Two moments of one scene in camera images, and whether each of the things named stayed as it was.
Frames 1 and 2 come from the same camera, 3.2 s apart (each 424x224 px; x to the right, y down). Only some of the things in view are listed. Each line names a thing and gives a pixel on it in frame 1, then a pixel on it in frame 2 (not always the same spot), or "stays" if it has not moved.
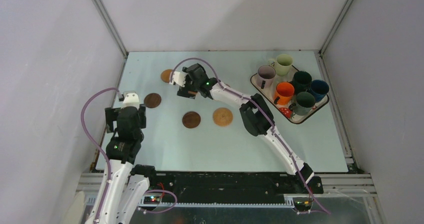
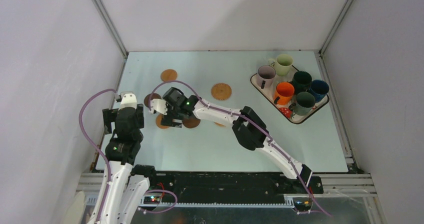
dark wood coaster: x=152 y=100 stays
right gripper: x=185 y=90 → x=170 y=119
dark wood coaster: x=191 y=119 stays
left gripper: x=111 y=113 stays
